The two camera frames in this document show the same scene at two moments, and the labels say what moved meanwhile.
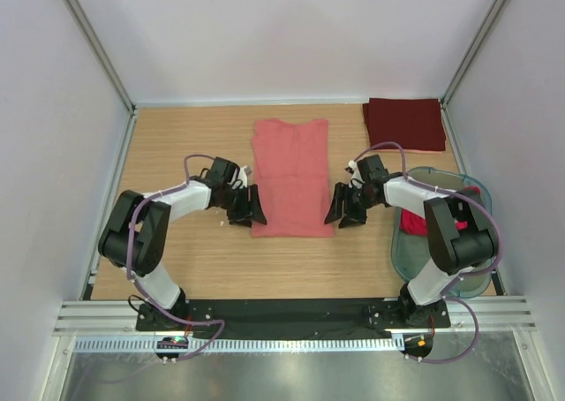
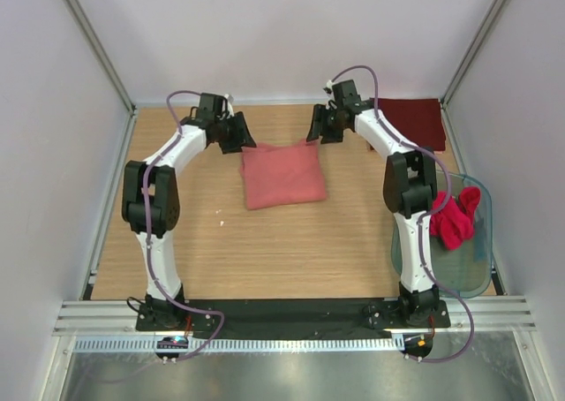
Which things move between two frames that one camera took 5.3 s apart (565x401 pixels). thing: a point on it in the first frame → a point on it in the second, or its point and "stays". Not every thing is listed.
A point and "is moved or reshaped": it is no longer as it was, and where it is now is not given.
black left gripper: x=251 y=209 → x=242 y=138
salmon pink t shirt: x=290 y=167 is moved or reshaped
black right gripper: x=353 y=218 → x=320 y=130
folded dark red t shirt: x=418 y=124 stays
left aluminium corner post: x=79 y=12 stays
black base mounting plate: x=368 y=319 stays
